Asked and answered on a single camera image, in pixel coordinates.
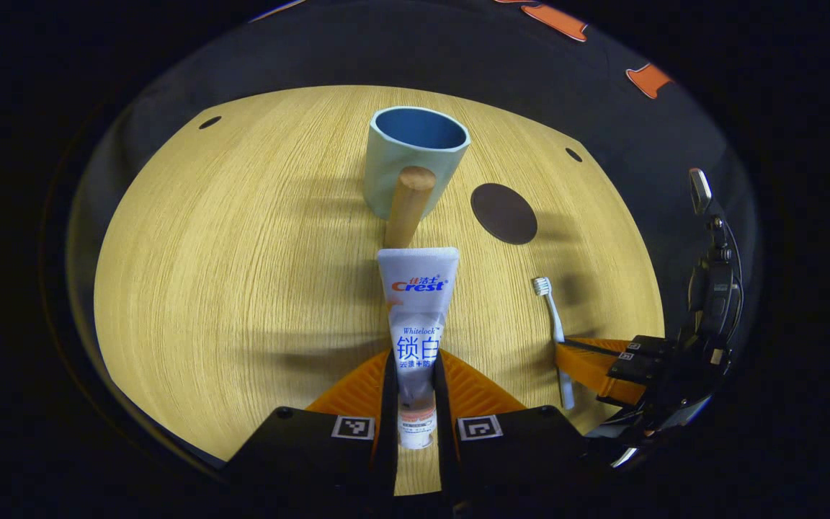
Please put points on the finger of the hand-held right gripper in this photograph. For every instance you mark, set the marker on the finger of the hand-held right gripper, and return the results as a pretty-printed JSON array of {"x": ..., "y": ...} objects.
[
  {"x": 588, "y": 367},
  {"x": 653, "y": 346}
]

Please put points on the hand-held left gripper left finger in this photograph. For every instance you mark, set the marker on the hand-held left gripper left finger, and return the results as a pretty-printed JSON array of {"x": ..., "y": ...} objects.
[{"x": 386, "y": 447}]

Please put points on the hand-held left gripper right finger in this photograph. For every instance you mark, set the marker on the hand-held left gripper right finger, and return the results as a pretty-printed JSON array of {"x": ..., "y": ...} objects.
[{"x": 444, "y": 447}]

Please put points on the white toothbrush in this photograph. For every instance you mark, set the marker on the white toothbrush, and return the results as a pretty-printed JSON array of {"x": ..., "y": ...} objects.
[{"x": 553, "y": 317}]

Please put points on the white toothpaste tube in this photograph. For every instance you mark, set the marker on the white toothpaste tube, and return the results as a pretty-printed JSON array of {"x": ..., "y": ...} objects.
[{"x": 418, "y": 303}]

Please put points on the dark brown round coaster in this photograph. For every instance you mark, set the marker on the dark brown round coaster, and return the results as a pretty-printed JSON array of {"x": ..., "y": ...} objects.
[{"x": 503, "y": 213}]

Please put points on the black backdrop cloth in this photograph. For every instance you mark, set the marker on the black backdrop cloth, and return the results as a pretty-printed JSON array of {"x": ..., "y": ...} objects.
[{"x": 458, "y": 50}]

